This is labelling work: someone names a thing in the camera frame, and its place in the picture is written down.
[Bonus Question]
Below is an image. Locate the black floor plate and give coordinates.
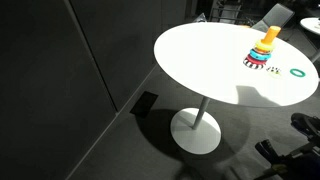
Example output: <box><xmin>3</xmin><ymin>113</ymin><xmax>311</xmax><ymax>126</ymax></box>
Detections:
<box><xmin>129</xmin><ymin>91</ymin><xmax>159</xmax><ymax>118</ymax></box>

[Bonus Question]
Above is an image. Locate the dark metal rack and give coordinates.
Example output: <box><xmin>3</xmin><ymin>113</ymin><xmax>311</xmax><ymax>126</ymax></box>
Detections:
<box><xmin>209</xmin><ymin>0</ymin><xmax>255</xmax><ymax>26</ymax></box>

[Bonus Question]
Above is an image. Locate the grey chair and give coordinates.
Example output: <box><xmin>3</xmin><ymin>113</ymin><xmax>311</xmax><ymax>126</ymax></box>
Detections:
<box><xmin>251</xmin><ymin>3</ymin><xmax>296</xmax><ymax>33</ymax></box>

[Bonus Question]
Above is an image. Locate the black clamp equipment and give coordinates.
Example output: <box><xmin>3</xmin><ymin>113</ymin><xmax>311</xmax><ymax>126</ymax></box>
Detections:
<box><xmin>254</xmin><ymin>112</ymin><xmax>320</xmax><ymax>180</ymax></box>

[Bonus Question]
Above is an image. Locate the small white round table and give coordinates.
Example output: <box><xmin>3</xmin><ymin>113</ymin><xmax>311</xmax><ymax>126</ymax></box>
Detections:
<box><xmin>299</xmin><ymin>17</ymin><xmax>320</xmax><ymax>64</ymax></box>

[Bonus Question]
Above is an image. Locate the white table pedestal base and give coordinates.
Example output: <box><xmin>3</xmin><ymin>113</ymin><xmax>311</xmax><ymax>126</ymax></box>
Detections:
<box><xmin>170</xmin><ymin>96</ymin><xmax>222</xmax><ymax>156</ymax></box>

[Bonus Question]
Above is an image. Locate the red ring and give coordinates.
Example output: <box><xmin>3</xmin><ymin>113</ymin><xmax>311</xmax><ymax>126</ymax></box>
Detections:
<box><xmin>245</xmin><ymin>54</ymin><xmax>269</xmax><ymax>66</ymax></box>

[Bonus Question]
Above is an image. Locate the blue ring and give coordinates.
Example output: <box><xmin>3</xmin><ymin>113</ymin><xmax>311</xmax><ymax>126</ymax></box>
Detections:
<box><xmin>249</xmin><ymin>48</ymin><xmax>273</xmax><ymax>62</ymax></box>

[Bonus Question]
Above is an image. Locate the small black white ring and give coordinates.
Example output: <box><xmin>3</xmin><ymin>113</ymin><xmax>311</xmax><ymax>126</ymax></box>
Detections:
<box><xmin>266</xmin><ymin>66</ymin><xmax>281</xmax><ymax>75</ymax></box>

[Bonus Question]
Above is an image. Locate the lime green gear ring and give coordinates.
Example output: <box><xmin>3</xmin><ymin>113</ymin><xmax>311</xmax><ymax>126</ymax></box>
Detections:
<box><xmin>265</xmin><ymin>65</ymin><xmax>283</xmax><ymax>78</ymax></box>

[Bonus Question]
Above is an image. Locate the orange ring toss peg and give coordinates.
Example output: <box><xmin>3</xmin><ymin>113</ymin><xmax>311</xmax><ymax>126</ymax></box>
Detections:
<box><xmin>260</xmin><ymin>25</ymin><xmax>282</xmax><ymax>45</ymax></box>

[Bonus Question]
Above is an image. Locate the teal ring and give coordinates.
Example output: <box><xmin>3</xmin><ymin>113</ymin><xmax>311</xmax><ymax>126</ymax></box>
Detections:
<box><xmin>289</xmin><ymin>68</ymin><xmax>307</xmax><ymax>78</ymax></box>

